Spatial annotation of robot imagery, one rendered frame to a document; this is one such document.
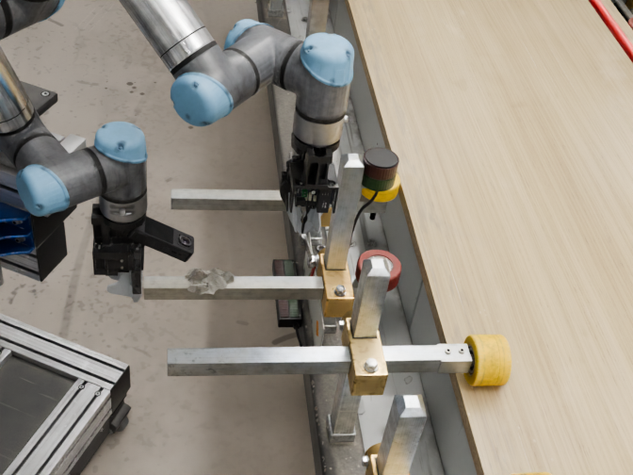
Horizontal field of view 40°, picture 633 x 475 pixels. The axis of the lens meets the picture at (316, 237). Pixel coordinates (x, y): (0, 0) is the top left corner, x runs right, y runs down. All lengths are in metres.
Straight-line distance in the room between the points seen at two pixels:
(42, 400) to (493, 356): 1.22
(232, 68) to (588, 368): 0.76
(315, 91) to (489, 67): 1.02
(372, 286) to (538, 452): 0.36
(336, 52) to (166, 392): 1.46
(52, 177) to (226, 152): 2.01
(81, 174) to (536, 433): 0.78
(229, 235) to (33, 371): 0.93
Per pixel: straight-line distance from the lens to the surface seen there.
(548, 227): 1.75
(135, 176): 1.35
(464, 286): 1.57
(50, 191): 1.30
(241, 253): 2.86
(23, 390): 2.25
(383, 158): 1.45
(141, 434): 2.40
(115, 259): 1.47
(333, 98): 1.24
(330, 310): 1.55
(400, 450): 1.14
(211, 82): 1.17
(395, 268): 1.56
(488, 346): 1.37
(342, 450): 1.54
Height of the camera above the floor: 1.97
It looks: 42 degrees down
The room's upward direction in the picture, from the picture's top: 9 degrees clockwise
